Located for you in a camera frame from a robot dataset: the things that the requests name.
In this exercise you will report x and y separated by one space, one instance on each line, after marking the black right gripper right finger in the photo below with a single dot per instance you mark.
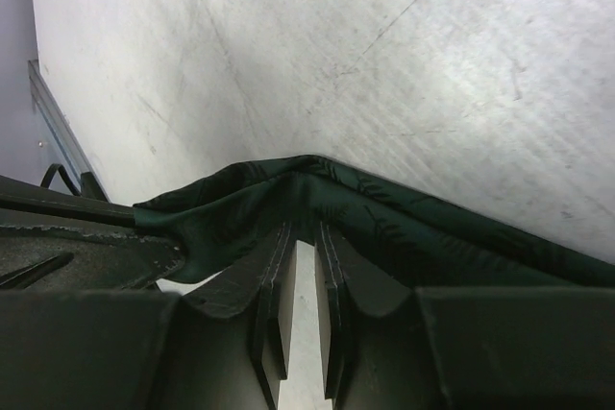
387 346

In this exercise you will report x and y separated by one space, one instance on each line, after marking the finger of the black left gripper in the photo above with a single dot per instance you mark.
55 241

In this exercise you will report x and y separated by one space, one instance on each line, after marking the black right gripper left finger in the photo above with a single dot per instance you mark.
222 346

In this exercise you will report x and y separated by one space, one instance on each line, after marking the dark green tie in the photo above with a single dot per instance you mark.
414 237

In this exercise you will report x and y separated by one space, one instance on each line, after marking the aluminium table frame rail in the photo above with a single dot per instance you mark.
65 167

